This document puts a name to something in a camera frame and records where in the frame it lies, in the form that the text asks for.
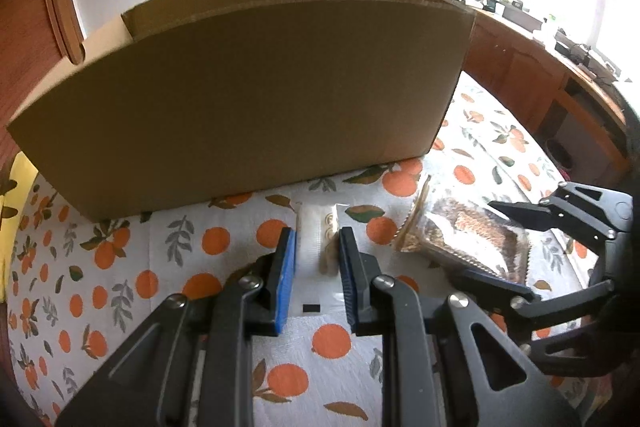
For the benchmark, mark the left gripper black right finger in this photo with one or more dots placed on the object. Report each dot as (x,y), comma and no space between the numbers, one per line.
(358,270)

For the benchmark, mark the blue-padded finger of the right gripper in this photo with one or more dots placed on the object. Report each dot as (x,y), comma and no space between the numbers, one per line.
(529,216)

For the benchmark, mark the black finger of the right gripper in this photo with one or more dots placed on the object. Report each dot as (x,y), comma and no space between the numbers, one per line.
(490,291)

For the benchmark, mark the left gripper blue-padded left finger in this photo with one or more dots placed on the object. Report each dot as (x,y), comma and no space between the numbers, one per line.
(280,281)

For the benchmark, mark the small white snack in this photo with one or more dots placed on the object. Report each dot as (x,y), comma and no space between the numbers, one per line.
(317,286)

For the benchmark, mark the clear tray brown snack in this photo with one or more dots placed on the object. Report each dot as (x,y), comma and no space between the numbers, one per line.
(456,233)

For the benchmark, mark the wooden window-side cabinet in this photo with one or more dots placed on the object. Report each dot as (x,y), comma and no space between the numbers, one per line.
(548,93)

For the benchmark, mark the orange-print white tablecloth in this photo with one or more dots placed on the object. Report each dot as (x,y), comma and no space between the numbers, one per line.
(431,291)

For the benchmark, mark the brown cardboard box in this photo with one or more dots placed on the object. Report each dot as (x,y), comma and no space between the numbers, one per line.
(179,101)

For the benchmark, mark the clutter on cabinet top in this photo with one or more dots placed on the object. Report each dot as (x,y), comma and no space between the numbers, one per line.
(546,34)

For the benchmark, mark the yellow plush toy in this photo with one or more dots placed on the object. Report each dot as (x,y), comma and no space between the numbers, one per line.
(15,188)

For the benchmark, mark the wooden slatted wardrobe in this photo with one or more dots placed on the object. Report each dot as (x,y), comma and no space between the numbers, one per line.
(35,35)

